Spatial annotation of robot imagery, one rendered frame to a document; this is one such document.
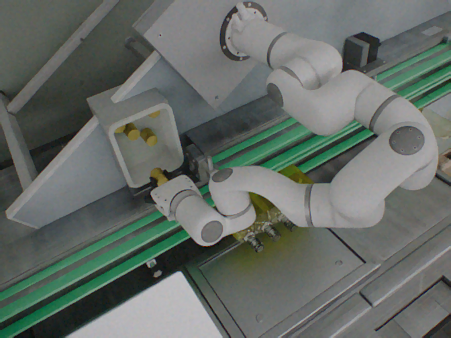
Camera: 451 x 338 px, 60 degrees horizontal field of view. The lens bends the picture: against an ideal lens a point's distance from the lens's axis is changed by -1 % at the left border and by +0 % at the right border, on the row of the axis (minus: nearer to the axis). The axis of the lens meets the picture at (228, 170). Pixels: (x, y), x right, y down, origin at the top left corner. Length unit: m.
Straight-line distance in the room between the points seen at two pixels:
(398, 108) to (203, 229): 0.43
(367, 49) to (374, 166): 0.83
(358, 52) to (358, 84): 0.64
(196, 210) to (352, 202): 0.31
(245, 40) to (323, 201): 0.47
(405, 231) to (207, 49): 0.82
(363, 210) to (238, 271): 0.60
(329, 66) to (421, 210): 0.71
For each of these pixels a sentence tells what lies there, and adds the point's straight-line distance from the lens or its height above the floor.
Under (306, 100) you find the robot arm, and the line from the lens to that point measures 0.79.
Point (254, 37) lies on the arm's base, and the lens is 1.00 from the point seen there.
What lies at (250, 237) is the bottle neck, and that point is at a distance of 1.08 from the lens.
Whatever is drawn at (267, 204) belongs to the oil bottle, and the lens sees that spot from 1.14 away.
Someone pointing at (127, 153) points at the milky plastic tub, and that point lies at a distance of 1.14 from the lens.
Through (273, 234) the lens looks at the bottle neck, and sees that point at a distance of 1.09.
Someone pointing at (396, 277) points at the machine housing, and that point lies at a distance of 1.23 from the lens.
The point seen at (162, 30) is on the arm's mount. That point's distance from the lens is 0.97.
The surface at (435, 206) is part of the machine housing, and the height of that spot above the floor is 1.26.
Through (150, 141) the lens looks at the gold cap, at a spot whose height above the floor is 0.81.
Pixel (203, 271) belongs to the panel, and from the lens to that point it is 1.21.
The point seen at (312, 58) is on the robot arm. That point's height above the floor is 1.09.
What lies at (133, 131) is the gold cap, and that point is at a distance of 1.05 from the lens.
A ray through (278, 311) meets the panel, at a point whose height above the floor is 1.26.
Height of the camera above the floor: 1.66
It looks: 40 degrees down
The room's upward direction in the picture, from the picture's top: 136 degrees clockwise
